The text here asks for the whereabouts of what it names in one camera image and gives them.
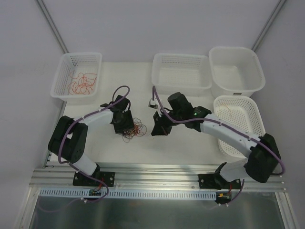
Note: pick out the white round-hole basket right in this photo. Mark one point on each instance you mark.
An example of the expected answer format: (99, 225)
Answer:
(240, 111)

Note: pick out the left aluminium frame post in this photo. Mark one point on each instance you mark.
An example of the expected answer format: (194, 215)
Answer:
(58, 38)

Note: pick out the aluminium mounting rail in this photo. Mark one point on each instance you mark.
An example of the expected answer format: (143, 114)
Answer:
(128, 176)

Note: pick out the right aluminium frame post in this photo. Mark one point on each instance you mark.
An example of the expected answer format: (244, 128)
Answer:
(265, 29)

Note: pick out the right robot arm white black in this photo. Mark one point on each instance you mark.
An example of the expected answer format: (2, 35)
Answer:
(261, 155)

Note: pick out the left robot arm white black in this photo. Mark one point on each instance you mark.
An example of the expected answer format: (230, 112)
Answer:
(69, 138)

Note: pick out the white perforated basket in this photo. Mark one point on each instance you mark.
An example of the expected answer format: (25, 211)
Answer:
(77, 77)
(185, 73)

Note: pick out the white perforated basket middle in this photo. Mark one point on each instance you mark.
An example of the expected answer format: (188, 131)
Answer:
(185, 73)

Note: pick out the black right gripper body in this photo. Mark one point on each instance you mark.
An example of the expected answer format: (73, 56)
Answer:
(161, 125)

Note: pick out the white perforated basket left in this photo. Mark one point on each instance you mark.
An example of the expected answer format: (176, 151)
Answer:
(77, 77)

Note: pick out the white slotted cable duct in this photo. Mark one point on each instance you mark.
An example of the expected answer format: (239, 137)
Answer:
(130, 194)

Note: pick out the white solid plastic tub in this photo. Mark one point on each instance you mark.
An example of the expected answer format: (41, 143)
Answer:
(235, 71)

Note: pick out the aluminium frame post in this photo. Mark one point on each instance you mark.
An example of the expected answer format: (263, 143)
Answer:
(58, 38)
(265, 29)

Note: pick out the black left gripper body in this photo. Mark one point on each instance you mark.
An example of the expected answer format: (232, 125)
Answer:
(126, 124)

